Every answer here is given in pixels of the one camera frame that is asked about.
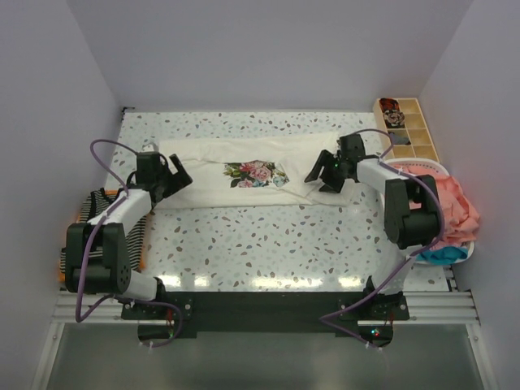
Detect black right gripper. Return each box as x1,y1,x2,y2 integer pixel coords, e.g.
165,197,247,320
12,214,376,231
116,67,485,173
305,149,349,194

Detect white floral print t-shirt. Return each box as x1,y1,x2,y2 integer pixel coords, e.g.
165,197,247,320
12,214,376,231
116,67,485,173
158,132,354,209

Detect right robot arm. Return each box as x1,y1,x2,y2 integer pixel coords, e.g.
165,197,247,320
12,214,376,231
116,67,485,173
304,132,444,323

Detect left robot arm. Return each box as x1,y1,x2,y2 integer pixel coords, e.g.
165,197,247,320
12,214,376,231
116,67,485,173
64,152,193,322

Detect grey rolled socks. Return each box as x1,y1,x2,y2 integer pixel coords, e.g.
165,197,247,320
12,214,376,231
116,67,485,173
388,132,411,145

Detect pink black rolled socks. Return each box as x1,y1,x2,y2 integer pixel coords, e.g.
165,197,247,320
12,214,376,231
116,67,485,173
383,110,405,128

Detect white plastic laundry basket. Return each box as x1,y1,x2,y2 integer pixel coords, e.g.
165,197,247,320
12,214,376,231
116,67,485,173
387,158,475,266

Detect red black rolled socks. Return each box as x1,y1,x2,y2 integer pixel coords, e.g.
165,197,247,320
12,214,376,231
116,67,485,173
379,97,401,112

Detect black white striped folded shirt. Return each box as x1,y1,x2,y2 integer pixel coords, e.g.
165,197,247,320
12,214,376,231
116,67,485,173
59,187,150,274

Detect wooden compartment organizer box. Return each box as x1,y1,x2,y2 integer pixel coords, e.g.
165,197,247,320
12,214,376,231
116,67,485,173
373,97,440,162

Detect salmon orange garment in basket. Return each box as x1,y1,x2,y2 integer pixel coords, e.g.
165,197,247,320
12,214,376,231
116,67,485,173
398,165,480,249

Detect teal garment in basket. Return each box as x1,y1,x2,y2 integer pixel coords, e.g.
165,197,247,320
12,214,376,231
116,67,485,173
417,246,469,265

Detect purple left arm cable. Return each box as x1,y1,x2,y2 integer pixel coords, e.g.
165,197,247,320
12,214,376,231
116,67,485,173
75,139,184,347

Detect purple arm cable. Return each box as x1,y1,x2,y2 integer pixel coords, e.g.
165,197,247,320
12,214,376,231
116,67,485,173
75,139,184,347
319,128,444,349

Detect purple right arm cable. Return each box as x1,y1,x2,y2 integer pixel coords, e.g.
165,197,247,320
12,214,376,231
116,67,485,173
319,128,444,349

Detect aluminium table frame rail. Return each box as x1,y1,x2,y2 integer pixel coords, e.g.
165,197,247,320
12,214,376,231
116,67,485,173
52,288,483,326

